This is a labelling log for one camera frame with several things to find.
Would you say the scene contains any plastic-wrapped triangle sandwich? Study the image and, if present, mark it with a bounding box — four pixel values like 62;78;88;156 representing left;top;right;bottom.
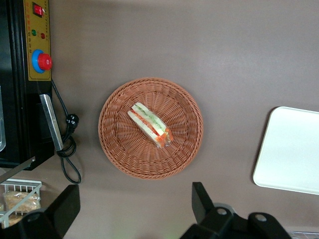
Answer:
127;101;174;149

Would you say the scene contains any black machine with yellow panel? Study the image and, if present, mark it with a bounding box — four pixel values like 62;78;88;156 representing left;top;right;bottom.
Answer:
0;0;56;171

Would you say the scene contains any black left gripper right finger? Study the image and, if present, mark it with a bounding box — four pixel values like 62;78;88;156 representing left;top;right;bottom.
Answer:
179;182;291;239

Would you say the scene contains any red and blue emergency button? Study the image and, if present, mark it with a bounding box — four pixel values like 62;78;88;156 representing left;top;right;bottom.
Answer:
31;49;53;74

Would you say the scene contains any white wire rack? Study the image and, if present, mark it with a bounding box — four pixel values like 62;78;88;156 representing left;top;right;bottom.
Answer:
0;178;43;229

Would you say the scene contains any black power plug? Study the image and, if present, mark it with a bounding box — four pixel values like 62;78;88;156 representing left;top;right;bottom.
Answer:
65;113;80;126

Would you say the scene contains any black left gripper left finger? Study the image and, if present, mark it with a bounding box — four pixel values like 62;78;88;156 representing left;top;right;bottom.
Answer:
9;184;81;239

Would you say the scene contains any black power cable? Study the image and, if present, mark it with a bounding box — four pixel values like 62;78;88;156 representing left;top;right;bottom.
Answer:
50;79;82;185

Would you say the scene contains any white plastic tray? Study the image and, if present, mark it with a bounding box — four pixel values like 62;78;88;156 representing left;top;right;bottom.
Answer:
253;106;319;195

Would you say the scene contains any wrapped crumbly snack pack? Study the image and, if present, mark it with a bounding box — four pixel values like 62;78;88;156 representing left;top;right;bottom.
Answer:
2;191;41;215

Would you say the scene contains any silver metal handle bar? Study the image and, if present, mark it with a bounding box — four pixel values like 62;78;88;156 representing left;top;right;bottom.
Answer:
39;94;64;151

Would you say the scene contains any flat silver metal strip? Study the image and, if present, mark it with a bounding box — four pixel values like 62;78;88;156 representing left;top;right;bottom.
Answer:
0;156;36;184

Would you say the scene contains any round brown wicker basket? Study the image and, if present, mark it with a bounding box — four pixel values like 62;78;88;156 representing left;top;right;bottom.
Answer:
98;77;204;180

